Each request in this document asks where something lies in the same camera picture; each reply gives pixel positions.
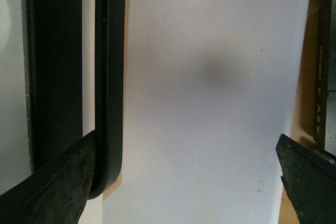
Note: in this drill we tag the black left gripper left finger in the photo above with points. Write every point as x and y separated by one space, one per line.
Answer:
57 192

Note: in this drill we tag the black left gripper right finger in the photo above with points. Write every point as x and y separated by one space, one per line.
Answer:
308 177

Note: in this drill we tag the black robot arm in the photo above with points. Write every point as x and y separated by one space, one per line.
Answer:
47 84

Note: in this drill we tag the white drawer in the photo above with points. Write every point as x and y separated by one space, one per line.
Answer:
210 85

